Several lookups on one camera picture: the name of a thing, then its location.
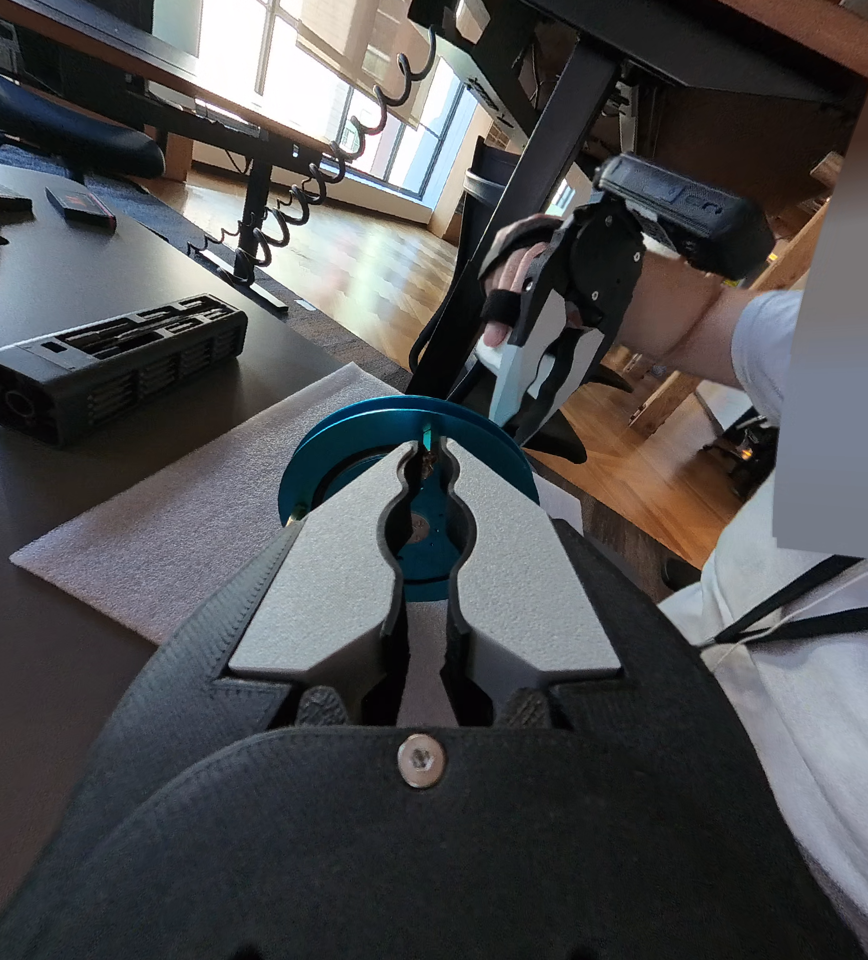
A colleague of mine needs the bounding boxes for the blue metal wheel assembly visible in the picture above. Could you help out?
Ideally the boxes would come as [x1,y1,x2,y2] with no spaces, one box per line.
[278,396,541,603]

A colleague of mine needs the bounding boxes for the dark grey desk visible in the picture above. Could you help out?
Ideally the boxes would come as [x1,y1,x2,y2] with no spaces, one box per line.
[0,161,412,960]

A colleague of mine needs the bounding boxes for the dark blue office chair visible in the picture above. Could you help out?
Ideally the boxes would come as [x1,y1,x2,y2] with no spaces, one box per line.
[0,60,166,181]

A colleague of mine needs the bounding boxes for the black standing desk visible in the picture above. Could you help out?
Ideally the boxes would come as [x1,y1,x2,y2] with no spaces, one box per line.
[407,0,868,399]

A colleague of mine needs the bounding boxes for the person's right forearm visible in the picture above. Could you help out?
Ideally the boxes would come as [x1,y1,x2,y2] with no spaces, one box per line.
[617,251,761,387]

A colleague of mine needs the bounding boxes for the wooden background desk black legs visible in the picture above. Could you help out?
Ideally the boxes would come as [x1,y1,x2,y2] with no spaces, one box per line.
[0,0,337,309]

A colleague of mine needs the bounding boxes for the coiled black cable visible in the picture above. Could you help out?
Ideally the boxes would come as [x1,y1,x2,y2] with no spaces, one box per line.
[192,26,438,282]

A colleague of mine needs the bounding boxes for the person's white shirt torso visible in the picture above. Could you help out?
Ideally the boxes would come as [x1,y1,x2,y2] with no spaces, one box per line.
[659,288,868,960]

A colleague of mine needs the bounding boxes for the white foam mat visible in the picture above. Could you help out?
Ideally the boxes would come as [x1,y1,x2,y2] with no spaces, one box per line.
[10,362,585,725]

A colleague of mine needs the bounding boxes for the large window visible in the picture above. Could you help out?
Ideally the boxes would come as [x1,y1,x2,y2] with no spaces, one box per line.
[149,0,480,204]

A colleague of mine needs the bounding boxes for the small black box red print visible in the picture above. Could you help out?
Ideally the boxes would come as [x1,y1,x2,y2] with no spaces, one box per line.
[45,186,117,232]

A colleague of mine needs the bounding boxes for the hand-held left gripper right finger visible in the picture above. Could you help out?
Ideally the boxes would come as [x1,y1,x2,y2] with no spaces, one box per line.
[440,438,622,727]

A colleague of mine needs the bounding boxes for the black screwdriver bit case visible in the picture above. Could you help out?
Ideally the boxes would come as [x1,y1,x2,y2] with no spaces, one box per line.
[0,294,249,450]

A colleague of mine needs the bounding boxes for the person's right hand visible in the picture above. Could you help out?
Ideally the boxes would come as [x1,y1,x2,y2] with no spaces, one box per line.
[477,215,564,346]

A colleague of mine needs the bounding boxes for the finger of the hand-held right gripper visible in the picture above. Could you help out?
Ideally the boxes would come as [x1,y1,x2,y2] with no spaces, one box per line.
[516,328,615,445]
[491,296,574,427]

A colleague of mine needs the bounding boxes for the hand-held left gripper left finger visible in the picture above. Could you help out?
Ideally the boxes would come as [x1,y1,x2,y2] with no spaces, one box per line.
[227,441,423,727]

